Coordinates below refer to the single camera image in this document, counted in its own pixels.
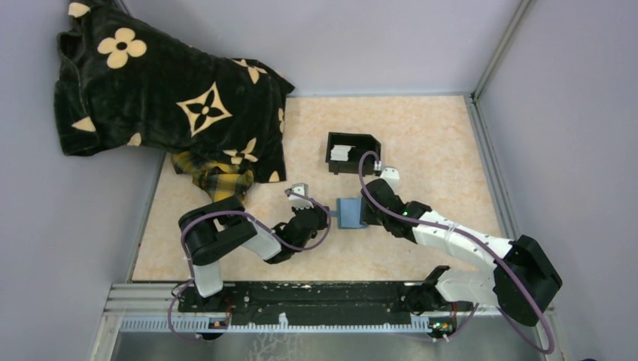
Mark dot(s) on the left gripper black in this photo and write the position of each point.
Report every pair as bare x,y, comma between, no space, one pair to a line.
319,211

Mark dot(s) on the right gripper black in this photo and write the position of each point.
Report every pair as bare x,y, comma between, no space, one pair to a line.
368,217

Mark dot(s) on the blue card holder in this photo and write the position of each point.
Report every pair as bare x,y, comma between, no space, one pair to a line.
348,213

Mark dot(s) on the black card box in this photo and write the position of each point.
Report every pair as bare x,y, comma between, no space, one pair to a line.
362,143

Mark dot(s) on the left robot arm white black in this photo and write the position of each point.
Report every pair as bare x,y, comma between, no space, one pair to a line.
211,232

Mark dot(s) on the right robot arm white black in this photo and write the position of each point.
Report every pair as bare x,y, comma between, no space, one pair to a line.
514,275

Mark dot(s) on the stack of white cards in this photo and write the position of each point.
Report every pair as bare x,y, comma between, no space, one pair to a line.
341,153

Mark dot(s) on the yellow black plaid cloth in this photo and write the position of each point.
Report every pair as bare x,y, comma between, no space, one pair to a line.
219,180

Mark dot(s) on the black floral plush blanket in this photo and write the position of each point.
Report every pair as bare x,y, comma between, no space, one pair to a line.
122,82

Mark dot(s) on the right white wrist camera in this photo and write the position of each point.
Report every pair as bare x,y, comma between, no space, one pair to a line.
391,176

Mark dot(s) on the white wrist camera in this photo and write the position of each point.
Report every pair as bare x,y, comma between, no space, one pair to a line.
391,176
299,193

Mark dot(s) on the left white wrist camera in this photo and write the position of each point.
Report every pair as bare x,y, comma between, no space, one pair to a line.
299,193

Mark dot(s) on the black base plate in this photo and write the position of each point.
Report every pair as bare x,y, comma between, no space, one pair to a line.
372,303

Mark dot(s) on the aluminium frame rail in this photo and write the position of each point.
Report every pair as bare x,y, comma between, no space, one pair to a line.
141,321

